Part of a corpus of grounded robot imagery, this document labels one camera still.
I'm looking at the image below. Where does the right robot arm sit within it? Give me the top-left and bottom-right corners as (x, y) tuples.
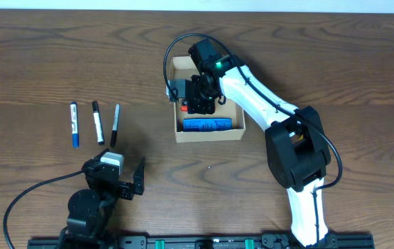
(163, 35), (337, 248)

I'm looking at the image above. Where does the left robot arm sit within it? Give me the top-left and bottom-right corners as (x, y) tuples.
(57, 149), (146, 249)

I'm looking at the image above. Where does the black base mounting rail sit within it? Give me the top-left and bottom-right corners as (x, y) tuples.
(26, 233), (376, 249)

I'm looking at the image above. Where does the thin black permanent marker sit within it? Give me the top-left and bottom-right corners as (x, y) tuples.
(110, 104), (120, 147)

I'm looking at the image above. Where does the black whiteboard marker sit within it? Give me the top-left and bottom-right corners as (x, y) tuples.
(91, 101), (105, 145)

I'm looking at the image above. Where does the blue whiteboard marker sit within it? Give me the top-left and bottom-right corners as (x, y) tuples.
(70, 102), (80, 148)

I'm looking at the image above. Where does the blue plastic rectangular block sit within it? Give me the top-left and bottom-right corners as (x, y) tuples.
(183, 118), (232, 132)

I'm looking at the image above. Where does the open cardboard box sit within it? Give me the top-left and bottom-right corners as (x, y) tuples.
(168, 55), (246, 142)

